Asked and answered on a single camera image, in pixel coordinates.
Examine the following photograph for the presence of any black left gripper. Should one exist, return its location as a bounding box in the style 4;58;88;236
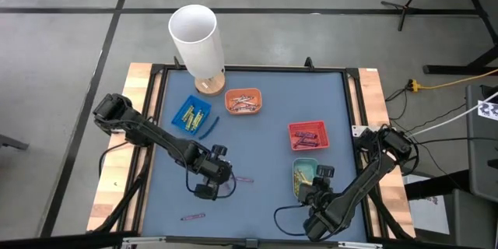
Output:
189;151;233;202

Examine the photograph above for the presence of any teal plastic bin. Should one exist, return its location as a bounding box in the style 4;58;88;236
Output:
291;157;321;199

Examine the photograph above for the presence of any blue plastic strip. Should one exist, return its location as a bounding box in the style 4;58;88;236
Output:
198;115;220;140

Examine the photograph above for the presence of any red plastic basket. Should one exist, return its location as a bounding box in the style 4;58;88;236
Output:
287;120;331;152

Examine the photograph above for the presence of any blue plastic basket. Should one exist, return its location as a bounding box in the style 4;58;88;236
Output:
170;94;213;136

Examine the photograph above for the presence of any orange plastic bin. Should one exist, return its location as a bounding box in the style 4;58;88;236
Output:
224;87;263;116

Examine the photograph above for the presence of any light wooden side board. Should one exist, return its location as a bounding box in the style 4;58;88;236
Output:
86;61;164;233
348;67;416;239

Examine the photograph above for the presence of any round wooden lamp base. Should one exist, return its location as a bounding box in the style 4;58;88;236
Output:
193;70;227;97

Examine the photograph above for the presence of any white cylindrical lamp shade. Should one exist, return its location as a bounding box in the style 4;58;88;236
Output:
167;4;226;80

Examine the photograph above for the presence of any dark box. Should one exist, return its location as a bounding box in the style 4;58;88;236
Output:
404;169;498;249

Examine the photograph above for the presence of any grey cabinet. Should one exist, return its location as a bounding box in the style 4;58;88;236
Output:
465;83;498;203

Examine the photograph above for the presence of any black and white marker tag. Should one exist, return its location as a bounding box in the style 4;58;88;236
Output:
477;100;498;121

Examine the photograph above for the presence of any grey furniture foot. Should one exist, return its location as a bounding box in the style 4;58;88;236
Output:
0;133;30;152

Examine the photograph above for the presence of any black tripod stand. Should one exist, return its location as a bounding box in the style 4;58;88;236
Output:
380;0;498;75

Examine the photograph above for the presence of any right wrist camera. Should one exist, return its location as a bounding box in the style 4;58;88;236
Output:
315;163;335;179

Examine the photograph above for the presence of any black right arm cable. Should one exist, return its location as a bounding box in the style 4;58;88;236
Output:
272;203;312;237

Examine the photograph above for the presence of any black cable conduit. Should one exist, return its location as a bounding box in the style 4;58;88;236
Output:
93;155;153;234
367;186;416;241

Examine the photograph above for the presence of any black table frame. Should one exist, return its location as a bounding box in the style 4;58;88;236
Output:
118;63;390;248

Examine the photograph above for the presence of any black power cable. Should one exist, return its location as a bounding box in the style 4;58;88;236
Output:
410;135;498;146

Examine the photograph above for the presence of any white cable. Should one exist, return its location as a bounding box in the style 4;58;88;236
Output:
404;92;498;140

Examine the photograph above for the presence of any yellow power cable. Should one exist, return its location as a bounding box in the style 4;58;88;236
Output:
418;68;498;90

